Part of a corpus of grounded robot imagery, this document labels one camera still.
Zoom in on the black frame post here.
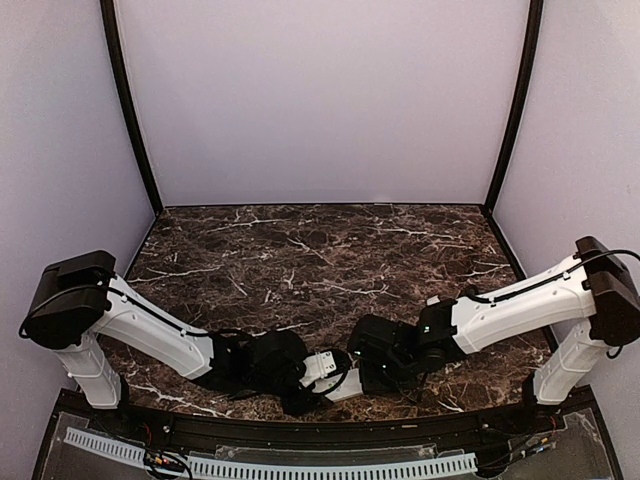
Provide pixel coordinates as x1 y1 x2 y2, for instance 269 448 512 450
483 0 545 209
99 0 164 216

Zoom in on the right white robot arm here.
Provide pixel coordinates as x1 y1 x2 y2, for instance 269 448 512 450
347 236 639 434

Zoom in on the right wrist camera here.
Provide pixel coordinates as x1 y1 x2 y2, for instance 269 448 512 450
347 314 401 358

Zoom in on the white remote control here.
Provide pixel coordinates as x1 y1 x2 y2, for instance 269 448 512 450
325 368 363 402

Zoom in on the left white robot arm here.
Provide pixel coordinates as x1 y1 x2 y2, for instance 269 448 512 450
19 250 363 436

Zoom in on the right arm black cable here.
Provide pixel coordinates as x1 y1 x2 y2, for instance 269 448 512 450
574 248 640 266

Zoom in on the white slotted cable duct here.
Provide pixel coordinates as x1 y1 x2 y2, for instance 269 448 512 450
63 427 478 480

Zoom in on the left black frame post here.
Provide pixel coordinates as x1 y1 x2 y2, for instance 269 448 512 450
99 0 164 216

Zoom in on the black front rail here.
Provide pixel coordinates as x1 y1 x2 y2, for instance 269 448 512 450
89 384 596 454

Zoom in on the right black frame post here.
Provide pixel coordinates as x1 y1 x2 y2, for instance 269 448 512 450
483 0 545 209

